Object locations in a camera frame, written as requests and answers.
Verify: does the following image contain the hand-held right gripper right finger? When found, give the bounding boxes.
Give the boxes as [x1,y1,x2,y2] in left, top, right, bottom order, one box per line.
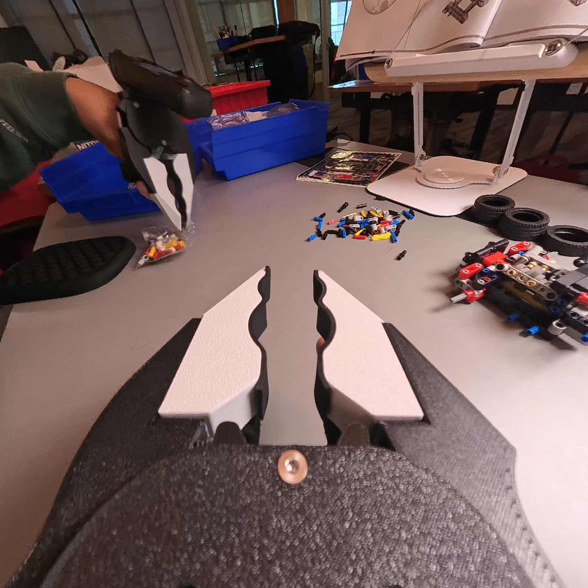
[314,270,424,433]

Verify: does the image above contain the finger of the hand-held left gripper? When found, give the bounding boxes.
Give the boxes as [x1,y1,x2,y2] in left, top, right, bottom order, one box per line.
[142,157,185,230]
[172,153,195,229]

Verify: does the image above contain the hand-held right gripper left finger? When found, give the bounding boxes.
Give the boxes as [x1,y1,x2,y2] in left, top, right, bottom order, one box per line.
[158,266,271,435]

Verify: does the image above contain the small clear bag lego pieces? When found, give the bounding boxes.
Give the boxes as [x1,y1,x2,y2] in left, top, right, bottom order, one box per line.
[136,224,194,269]

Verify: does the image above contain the person's left forearm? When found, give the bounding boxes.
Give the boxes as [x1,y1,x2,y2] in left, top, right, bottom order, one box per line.
[0,63,95,191]

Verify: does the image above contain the pile of loose lego pieces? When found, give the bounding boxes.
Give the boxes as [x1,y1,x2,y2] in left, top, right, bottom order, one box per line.
[307,202,416,243]

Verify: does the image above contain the lego sticker sheet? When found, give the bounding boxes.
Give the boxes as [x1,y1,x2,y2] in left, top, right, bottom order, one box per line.
[296,150,402,187]

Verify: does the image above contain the lego car chassis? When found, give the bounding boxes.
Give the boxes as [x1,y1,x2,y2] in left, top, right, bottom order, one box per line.
[450,239,588,346]

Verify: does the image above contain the black rubber lego tire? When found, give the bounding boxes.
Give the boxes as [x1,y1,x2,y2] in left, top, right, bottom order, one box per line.
[472,195,515,226]
[498,208,551,241]
[542,224,588,258]

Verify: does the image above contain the lego instruction booklet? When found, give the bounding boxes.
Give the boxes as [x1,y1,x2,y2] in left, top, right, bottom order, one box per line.
[335,0,588,62]

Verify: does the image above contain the person's left hand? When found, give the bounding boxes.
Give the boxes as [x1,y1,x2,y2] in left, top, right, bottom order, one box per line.
[66,78,128,162]

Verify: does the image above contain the blue storage bin white label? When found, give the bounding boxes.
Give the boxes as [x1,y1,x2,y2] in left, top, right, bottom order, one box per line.
[40,120,204,221]

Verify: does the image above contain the red storage bin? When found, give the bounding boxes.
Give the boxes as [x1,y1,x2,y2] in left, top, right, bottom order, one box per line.
[0,161,57,228]
[207,80,272,116]

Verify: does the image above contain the background wooden desk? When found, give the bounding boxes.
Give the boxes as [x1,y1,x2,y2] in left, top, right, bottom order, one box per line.
[213,36,286,81]

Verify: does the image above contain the black chair armrest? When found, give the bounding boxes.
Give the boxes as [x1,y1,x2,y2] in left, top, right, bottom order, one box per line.
[0,236,137,306]

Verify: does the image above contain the black office chair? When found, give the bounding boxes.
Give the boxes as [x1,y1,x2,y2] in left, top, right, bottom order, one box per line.
[250,21,322,104]

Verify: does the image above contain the white book stand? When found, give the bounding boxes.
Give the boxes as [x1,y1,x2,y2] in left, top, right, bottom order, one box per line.
[358,41,588,217]

